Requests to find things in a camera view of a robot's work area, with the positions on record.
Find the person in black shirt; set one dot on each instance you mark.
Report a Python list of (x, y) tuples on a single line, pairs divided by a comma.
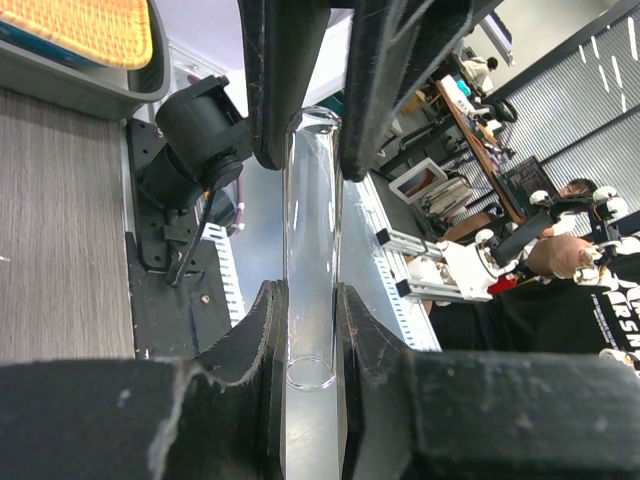
[(554, 316)]

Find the white teleoperation device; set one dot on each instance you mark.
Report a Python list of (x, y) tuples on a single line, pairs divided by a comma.
[(475, 267)]

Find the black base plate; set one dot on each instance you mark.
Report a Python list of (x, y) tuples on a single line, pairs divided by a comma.
[(168, 321)]

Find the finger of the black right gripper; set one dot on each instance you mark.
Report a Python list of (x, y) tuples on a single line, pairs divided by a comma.
[(394, 47), (281, 43)]

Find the wooden desk in background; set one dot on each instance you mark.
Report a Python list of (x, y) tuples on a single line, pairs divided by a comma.
[(465, 124)]

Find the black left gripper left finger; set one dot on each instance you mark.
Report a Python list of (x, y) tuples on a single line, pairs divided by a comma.
[(219, 415)]

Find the dark grey tray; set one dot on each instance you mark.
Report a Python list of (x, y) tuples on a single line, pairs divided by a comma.
[(104, 93)]

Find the white slotted cable duct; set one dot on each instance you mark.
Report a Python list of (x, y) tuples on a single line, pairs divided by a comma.
[(236, 305)]

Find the clear glass test tube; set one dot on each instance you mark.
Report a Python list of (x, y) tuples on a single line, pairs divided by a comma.
[(312, 217)]

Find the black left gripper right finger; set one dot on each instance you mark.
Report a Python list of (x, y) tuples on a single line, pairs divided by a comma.
[(409, 414)]

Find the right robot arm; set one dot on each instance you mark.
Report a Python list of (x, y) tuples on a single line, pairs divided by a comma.
[(206, 140)]

